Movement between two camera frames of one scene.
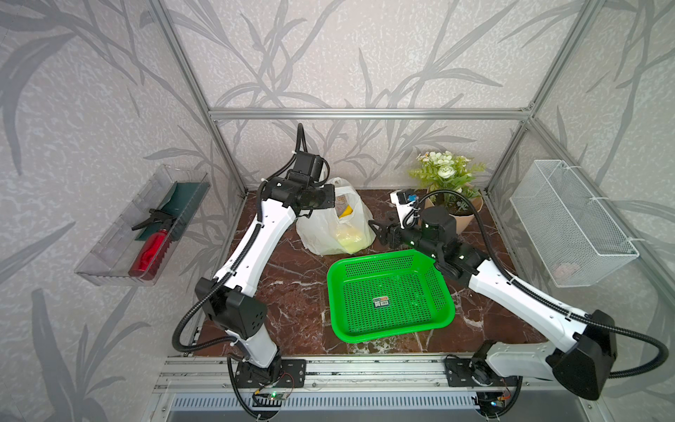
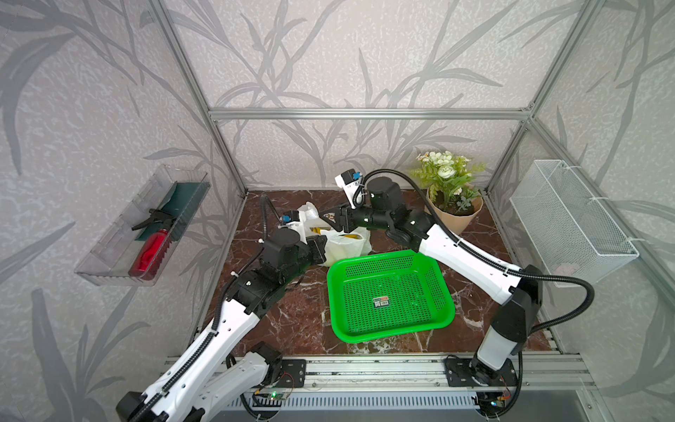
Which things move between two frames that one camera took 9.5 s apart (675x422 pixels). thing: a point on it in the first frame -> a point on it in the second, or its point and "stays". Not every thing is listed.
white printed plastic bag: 346,228 stays
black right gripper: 391,229 -> 340,213
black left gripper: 330,201 -> 317,251
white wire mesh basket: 573,241 stays
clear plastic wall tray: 137,244 stays
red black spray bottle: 152,251 stays
